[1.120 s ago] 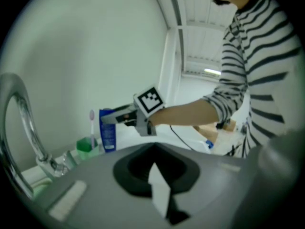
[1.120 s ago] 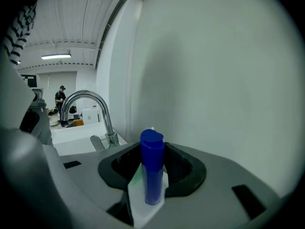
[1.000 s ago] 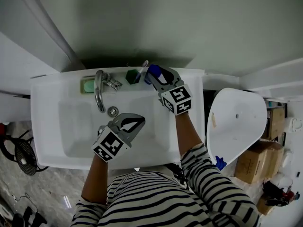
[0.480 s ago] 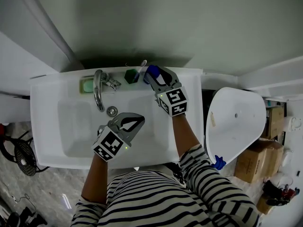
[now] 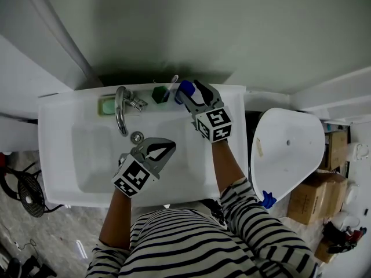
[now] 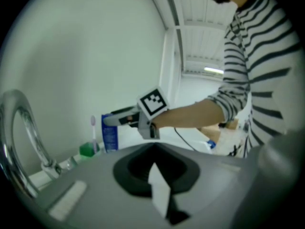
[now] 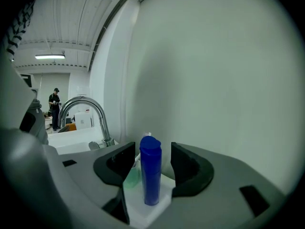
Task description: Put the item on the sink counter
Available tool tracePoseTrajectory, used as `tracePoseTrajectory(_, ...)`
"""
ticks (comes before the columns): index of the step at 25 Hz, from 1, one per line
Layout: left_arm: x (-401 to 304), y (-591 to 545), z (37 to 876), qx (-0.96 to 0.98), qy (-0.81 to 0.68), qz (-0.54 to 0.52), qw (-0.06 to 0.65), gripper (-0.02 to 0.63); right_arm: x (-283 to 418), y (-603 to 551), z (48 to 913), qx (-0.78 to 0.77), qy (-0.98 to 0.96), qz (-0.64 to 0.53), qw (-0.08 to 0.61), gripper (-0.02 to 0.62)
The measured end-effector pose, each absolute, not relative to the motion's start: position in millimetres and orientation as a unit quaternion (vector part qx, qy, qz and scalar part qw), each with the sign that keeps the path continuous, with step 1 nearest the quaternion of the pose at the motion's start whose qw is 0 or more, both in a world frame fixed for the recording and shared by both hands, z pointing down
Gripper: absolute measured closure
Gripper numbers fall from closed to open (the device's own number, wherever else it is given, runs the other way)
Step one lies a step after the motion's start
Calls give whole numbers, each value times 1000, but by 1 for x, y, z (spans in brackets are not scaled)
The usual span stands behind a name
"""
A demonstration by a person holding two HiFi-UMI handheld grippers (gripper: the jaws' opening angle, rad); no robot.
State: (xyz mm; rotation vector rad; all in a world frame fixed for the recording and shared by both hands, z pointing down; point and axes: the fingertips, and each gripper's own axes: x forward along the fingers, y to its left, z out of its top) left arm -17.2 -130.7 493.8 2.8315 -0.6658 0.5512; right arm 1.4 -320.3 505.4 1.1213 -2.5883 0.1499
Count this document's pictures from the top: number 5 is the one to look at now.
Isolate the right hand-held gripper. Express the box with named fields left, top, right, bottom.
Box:
left=174, top=79, right=234, bottom=143

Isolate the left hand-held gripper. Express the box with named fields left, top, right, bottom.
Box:
left=111, top=137, right=177, bottom=199

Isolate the dark blue round object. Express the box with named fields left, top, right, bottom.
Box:
left=176, top=79, right=197, bottom=103

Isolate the white toothbrush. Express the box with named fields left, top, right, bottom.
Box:
left=162, top=74, right=179, bottom=101

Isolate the green cup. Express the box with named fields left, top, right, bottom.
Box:
left=151, top=85, right=170, bottom=103

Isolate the person's left forearm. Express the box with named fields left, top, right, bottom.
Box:
left=99, top=188, right=134, bottom=248

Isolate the person's right forearm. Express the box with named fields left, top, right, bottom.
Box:
left=210, top=139, right=246, bottom=195

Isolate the chrome faucet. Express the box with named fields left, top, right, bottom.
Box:
left=115, top=86, right=148, bottom=137

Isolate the white sink vanity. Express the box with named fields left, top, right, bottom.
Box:
left=37, top=84, right=247, bottom=208

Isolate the green soap dish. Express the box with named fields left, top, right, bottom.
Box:
left=97, top=96, right=119, bottom=116

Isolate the person in striped shirt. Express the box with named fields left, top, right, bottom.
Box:
left=85, top=178, right=319, bottom=278

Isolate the white bathtub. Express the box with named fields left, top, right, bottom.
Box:
left=250, top=107, right=326, bottom=204

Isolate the blue glove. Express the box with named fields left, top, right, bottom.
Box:
left=259, top=190, right=278, bottom=210

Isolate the black round mesh chair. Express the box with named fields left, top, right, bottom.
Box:
left=1, top=166, right=63, bottom=218

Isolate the upright cardboard box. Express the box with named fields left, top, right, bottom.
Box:
left=326, top=130, right=348, bottom=170

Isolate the large cardboard box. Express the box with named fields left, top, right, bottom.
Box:
left=288, top=169, right=348, bottom=225

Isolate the flat cardboard box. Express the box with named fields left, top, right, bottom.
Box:
left=314, top=236, right=339, bottom=265

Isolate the black cable bundle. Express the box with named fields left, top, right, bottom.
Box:
left=207, top=200, right=228, bottom=228

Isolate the long black floor cable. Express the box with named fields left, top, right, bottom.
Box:
left=0, top=221, right=38, bottom=251

